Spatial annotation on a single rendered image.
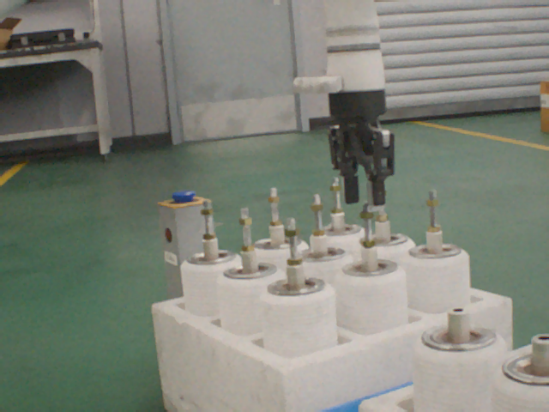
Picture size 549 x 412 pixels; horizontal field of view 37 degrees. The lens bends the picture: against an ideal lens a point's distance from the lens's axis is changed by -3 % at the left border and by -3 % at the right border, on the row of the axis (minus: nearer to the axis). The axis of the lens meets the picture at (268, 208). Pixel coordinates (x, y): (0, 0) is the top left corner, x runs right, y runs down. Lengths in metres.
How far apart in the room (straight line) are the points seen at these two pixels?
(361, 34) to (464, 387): 0.47
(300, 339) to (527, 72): 5.76
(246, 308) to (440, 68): 5.35
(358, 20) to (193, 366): 0.54
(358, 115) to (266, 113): 5.07
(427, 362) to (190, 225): 0.67
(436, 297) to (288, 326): 0.24
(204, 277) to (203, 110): 4.87
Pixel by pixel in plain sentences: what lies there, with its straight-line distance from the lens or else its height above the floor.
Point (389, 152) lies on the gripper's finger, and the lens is 1.06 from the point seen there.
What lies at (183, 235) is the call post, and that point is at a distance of 1.40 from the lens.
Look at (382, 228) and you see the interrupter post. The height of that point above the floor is 0.27.
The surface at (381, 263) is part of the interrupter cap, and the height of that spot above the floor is 0.25.
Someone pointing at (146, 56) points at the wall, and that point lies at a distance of 6.07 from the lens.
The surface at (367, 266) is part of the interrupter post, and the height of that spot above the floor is 0.26.
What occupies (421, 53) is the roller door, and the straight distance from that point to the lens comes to 6.36.
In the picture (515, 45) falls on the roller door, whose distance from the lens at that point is 6.65.
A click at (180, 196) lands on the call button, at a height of 0.33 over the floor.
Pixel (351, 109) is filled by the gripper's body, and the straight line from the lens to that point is 1.07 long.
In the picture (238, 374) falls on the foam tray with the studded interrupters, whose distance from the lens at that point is 1.10.
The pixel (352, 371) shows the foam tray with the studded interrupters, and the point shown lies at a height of 0.15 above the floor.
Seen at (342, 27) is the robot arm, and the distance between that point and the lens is 1.07.
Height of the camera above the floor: 0.54
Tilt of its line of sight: 10 degrees down
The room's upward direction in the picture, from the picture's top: 5 degrees counter-clockwise
